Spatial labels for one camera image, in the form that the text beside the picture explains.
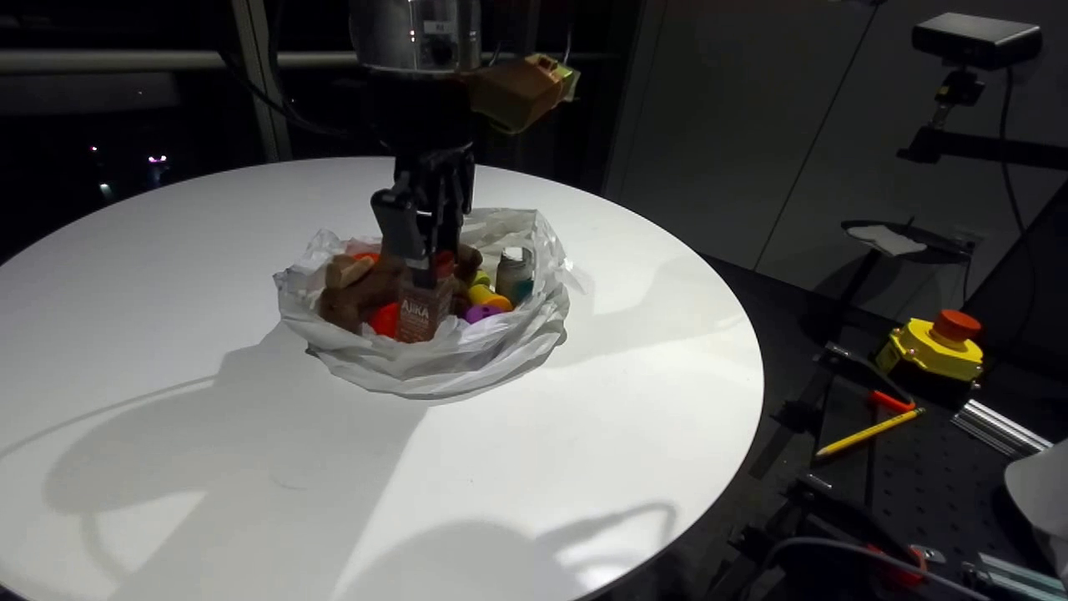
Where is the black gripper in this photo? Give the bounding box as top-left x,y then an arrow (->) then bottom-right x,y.
370,72 -> 473,277

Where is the spice jar orange lid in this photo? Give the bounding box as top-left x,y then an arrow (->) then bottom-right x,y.
396,252 -> 453,343

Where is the brown plush toy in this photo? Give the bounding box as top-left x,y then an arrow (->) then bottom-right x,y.
314,250 -> 484,334

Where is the yellow cup orange lid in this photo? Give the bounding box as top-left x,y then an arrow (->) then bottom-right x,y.
467,282 -> 514,313

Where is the white lid pill bottle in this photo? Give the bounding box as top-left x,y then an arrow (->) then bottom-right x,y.
496,247 -> 535,304

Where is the purple toy cup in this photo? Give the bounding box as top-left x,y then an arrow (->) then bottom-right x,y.
465,304 -> 496,323

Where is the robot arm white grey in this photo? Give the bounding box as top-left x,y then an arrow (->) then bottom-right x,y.
351,0 -> 481,287

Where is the white plastic bag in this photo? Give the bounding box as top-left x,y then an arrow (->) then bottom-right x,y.
274,205 -> 570,396

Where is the small red toy cup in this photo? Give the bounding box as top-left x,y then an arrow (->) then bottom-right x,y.
370,299 -> 402,336

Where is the yellow emergency stop button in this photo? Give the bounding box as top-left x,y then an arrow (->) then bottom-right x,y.
875,306 -> 984,382

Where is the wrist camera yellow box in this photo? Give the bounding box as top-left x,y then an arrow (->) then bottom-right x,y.
467,53 -> 581,132

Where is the grey window frame post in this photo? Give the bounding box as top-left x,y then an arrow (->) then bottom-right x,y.
230,0 -> 289,161

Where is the grey horizontal rail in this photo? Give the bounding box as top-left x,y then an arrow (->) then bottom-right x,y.
0,48 -> 357,72

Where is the grey cable on floor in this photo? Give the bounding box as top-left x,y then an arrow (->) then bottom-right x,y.
763,535 -> 996,601

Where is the black camera on mount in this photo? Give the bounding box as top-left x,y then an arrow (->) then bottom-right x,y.
911,14 -> 1046,71

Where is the aluminium rail piece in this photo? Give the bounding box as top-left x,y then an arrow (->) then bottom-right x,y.
955,400 -> 1050,452

